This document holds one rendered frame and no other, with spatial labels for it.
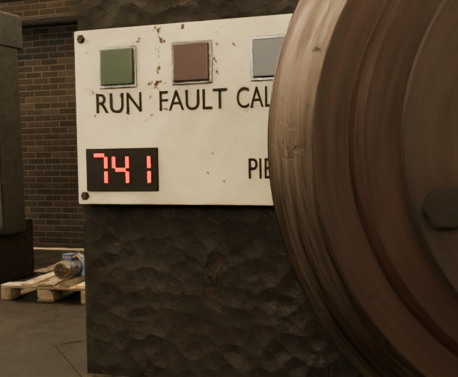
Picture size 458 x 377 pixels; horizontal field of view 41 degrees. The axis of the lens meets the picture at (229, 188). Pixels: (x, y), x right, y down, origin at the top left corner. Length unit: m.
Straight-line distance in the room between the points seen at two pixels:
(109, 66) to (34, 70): 7.32
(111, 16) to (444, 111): 0.42
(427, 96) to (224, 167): 0.29
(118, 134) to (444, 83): 0.37
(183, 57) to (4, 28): 5.27
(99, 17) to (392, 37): 0.37
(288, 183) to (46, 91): 7.44
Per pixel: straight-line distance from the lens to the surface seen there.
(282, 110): 0.45
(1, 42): 5.80
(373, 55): 0.41
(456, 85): 0.35
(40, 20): 7.63
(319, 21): 0.45
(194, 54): 0.61
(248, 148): 0.59
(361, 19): 0.43
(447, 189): 0.34
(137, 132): 0.63
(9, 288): 5.17
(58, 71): 7.77
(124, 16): 0.67
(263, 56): 0.59
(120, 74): 0.63
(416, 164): 0.35
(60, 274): 5.06
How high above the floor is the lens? 1.11
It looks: 3 degrees down
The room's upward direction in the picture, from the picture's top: 1 degrees counter-clockwise
